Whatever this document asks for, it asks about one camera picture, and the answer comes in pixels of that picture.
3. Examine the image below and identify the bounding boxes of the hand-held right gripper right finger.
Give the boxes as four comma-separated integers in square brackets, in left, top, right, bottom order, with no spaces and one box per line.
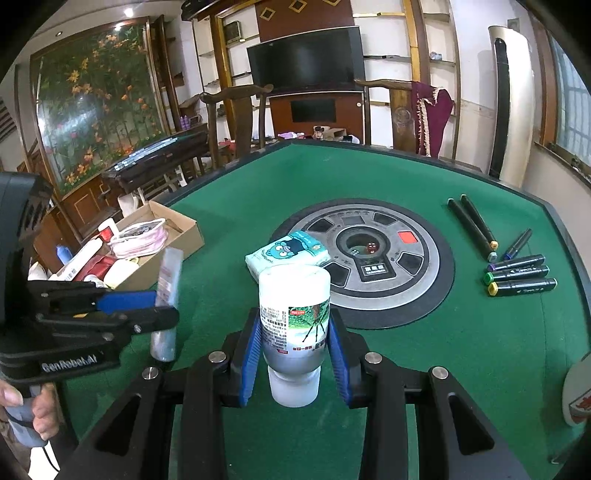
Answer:
[327,307,532,480]

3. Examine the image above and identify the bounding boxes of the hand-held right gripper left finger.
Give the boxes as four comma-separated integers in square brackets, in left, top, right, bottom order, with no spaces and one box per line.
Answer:
[65,307,264,480]

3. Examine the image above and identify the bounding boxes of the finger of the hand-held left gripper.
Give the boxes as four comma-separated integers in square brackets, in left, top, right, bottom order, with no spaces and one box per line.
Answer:
[36,306,180,345]
[25,279,158,319]

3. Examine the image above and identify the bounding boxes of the cream plastic latch case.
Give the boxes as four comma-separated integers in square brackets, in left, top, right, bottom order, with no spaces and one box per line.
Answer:
[102,260,140,291]

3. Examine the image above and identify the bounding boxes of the red foil bag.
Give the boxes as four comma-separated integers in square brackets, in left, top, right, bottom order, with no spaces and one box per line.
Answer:
[74,254,117,283]

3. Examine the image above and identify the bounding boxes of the frosted grey tube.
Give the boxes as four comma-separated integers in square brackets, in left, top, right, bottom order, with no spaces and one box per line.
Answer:
[150,247,184,363]

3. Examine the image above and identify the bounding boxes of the white bottle green label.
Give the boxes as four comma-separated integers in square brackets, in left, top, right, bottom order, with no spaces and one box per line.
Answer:
[257,264,332,408]

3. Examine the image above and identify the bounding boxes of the large cardboard box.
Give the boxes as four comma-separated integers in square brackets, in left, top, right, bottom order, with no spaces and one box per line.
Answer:
[28,200,205,291]

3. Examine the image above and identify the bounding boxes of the person's left hand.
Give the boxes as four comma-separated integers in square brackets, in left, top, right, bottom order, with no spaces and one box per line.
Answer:
[0,383,62,440]

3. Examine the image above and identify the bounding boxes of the clear zipper pouch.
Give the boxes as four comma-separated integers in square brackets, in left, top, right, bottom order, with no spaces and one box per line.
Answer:
[108,219,170,260]

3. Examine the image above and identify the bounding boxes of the tissue pack blue cartoon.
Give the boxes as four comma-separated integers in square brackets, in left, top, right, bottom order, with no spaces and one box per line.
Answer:
[245,230,329,282]

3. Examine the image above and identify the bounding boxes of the dark wooden table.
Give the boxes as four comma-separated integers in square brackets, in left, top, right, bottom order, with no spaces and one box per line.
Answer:
[102,129,209,195]

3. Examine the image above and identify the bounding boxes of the row of black markers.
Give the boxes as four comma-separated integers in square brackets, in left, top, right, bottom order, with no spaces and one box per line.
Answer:
[447,194,558,297]

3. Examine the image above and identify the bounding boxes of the flower painted glass panel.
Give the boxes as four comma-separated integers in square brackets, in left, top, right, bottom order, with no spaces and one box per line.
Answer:
[30,18,171,195]

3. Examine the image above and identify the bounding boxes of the dark wooden chair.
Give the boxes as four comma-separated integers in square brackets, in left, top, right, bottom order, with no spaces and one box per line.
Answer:
[199,84,274,174]

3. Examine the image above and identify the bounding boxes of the white ceramic liquor bottle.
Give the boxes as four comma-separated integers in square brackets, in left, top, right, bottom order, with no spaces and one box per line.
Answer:
[562,354,591,428]

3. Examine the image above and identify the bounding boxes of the wooden television cabinet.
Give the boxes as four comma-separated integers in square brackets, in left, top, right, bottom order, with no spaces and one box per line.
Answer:
[268,90,366,142]

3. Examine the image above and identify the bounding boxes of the wooden chair with cloth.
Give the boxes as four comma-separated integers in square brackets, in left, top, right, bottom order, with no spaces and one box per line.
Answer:
[355,78,456,158]

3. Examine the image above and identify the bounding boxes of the maroon fringed cloth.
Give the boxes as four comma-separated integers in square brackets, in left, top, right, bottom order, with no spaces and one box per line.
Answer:
[412,82,456,159]

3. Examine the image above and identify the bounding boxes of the black flat television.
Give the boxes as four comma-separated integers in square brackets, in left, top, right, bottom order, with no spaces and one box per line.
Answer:
[246,26,365,98]

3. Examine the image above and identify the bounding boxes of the tall standing air conditioner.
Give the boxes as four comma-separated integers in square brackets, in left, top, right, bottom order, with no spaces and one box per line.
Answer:
[488,25,539,188]

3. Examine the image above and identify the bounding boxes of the barred window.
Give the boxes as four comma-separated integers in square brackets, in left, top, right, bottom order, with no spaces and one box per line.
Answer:
[538,28,591,182]

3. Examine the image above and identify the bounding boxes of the gold-framed wall shelf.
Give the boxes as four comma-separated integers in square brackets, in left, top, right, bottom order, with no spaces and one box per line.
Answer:
[191,4,259,136]
[362,0,462,117]

